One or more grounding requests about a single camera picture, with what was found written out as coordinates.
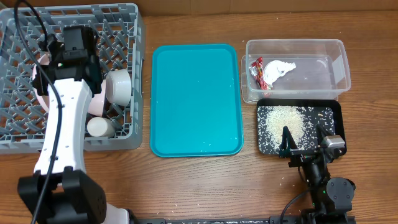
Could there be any pink bowl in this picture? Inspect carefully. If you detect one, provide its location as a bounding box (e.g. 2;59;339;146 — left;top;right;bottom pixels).
88;80;106;116

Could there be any large white plate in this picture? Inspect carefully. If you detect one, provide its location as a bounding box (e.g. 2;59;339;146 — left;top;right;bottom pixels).
32;53;49;113

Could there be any grey plastic dish rack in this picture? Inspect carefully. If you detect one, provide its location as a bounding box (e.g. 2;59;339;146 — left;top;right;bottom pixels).
1;3;146;154

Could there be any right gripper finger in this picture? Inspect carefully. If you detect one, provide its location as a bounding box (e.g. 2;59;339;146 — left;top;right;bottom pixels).
315;124;332;146
279;126;298;157

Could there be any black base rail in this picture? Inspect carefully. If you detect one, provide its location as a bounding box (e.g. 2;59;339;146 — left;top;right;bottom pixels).
131;216;356;224

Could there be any teal serving tray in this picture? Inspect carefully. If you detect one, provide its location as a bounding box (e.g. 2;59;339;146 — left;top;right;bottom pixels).
150;44;244;157

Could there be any black tray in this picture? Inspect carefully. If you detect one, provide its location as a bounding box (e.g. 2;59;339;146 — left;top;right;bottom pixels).
257;99;345;138

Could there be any white cup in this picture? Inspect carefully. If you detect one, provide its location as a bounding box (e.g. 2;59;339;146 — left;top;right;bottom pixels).
87;117;116;138

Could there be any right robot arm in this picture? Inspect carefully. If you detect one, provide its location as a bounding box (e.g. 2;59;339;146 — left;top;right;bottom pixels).
279;124;356;223

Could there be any red snack wrapper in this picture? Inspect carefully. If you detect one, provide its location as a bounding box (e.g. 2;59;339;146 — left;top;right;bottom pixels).
249;57;271;90

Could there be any white wrapper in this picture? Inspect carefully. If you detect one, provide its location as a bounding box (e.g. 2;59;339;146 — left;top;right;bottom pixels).
263;60;296;88

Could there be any pile of rice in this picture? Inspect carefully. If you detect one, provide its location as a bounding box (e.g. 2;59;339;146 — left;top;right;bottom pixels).
257;106;335;155

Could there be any clear plastic bin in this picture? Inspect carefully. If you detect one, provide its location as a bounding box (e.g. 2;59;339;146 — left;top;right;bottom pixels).
241;39;351;104

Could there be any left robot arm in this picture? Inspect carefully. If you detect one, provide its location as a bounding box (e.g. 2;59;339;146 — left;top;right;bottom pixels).
17;26;136;223

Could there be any grey bowl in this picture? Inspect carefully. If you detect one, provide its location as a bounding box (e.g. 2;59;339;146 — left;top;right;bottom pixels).
106;69;132;106

